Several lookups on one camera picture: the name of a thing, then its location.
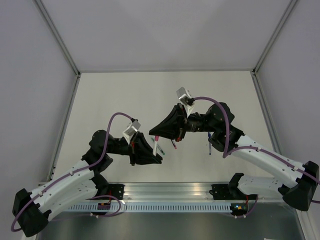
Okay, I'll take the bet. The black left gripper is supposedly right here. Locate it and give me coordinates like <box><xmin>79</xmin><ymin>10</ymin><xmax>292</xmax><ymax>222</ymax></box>
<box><xmin>105</xmin><ymin>130</ymin><xmax>163</xmax><ymax>166</ymax></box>

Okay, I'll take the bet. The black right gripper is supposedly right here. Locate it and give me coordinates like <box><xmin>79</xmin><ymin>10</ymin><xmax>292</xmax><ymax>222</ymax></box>
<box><xmin>148</xmin><ymin>103</ymin><xmax>217</xmax><ymax>142</ymax></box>

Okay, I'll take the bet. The red gel pen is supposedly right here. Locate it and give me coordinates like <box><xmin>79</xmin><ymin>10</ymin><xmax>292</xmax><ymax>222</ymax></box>
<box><xmin>170</xmin><ymin>139</ymin><xmax>177</xmax><ymax>150</ymax></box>

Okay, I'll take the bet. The green gel pen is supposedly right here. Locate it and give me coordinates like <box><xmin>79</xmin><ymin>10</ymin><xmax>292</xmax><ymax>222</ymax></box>
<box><xmin>150</xmin><ymin>137</ymin><xmax>166</xmax><ymax>156</ymax></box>

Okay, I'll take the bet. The blue ballpoint pen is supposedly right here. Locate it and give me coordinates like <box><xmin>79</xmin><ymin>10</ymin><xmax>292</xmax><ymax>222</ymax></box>
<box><xmin>207</xmin><ymin>132</ymin><xmax>212</xmax><ymax>156</ymax></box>

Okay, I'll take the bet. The white marker pen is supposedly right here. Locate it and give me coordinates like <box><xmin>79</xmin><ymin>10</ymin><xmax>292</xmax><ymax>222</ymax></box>
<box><xmin>152</xmin><ymin>141</ymin><xmax>158</xmax><ymax>156</ymax></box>

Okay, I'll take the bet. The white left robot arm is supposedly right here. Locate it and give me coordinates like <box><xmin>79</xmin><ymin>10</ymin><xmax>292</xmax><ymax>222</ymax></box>
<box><xmin>11</xmin><ymin>130</ymin><xmax>163</xmax><ymax>238</ymax></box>

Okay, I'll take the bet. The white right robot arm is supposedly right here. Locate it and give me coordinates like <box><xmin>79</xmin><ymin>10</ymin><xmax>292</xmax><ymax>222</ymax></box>
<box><xmin>149</xmin><ymin>102</ymin><xmax>320</xmax><ymax>212</ymax></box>

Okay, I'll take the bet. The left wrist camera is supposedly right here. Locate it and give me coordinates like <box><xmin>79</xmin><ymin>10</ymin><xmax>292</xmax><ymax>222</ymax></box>
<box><xmin>122</xmin><ymin>120</ymin><xmax>141</xmax><ymax>144</ymax></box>

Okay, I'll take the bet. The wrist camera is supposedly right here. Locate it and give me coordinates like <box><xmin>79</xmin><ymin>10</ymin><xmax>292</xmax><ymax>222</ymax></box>
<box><xmin>122</xmin><ymin>120</ymin><xmax>141</xmax><ymax>144</ymax></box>
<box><xmin>176</xmin><ymin>87</ymin><xmax>195</xmax><ymax>117</ymax></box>

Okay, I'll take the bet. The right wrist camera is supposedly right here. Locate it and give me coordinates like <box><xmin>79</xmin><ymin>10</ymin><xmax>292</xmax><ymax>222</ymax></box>
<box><xmin>176</xmin><ymin>87</ymin><xmax>195</xmax><ymax>117</ymax></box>

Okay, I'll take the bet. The perforated cable duct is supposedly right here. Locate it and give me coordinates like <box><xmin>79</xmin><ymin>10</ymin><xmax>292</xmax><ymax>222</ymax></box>
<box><xmin>66</xmin><ymin>202</ymin><xmax>232</xmax><ymax>214</ymax></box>

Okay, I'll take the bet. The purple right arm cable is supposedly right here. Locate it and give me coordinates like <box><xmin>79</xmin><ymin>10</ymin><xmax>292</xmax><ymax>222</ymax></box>
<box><xmin>191</xmin><ymin>96</ymin><xmax>320</xmax><ymax>186</ymax></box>

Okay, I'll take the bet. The aluminium mounting rail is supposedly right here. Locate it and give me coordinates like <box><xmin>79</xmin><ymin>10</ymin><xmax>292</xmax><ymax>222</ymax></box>
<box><xmin>37</xmin><ymin>181</ymin><xmax>283</xmax><ymax>201</ymax></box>

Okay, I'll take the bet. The aluminium frame right post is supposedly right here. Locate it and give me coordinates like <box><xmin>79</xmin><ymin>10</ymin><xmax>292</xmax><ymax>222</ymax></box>
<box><xmin>251</xmin><ymin>0</ymin><xmax>299</xmax><ymax>76</ymax></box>

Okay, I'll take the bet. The aluminium frame post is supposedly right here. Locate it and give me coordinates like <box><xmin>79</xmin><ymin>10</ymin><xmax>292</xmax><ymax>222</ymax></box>
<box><xmin>251</xmin><ymin>0</ymin><xmax>299</xmax><ymax>76</ymax></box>
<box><xmin>33</xmin><ymin>0</ymin><xmax>81</xmax><ymax>76</ymax></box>

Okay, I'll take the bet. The aluminium frame left post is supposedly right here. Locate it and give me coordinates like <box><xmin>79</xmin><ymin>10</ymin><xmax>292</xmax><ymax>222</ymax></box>
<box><xmin>33</xmin><ymin>0</ymin><xmax>81</xmax><ymax>76</ymax></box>

